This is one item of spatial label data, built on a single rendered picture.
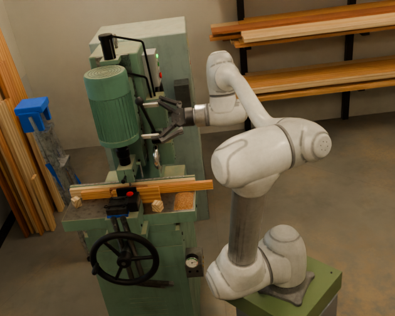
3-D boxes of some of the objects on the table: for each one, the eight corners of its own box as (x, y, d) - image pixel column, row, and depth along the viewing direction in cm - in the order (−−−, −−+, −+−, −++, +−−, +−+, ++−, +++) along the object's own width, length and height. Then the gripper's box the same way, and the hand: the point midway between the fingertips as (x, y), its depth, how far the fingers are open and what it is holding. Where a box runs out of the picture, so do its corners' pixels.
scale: (79, 185, 206) (79, 185, 206) (80, 184, 207) (80, 184, 207) (184, 177, 202) (184, 176, 202) (184, 175, 203) (184, 175, 203)
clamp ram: (117, 214, 191) (113, 197, 186) (120, 204, 197) (116, 188, 193) (137, 212, 190) (133, 195, 186) (139, 202, 197) (136, 186, 192)
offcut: (156, 206, 193) (154, 199, 192) (163, 207, 192) (162, 200, 190) (152, 211, 191) (151, 204, 189) (160, 212, 189) (158, 205, 187)
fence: (73, 196, 209) (69, 187, 206) (73, 194, 210) (70, 185, 207) (195, 185, 204) (194, 175, 202) (195, 184, 206) (194, 173, 203)
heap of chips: (173, 210, 189) (172, 205, 188) (175, 194, 200) (174, 189, 199) (192, 209, 189) (192, 203, 187) (193, 192, 200) (192, 187, 198)
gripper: (197, 148, 172) (144, 153, 174) (193, 92, 181) (143, 98, 182) (195, 142, 165) (140, 147, 167) (191, 84, 173) (139, 89, 175)
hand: (144, 121), depth 174 cm, fingers open, 13 cm apart
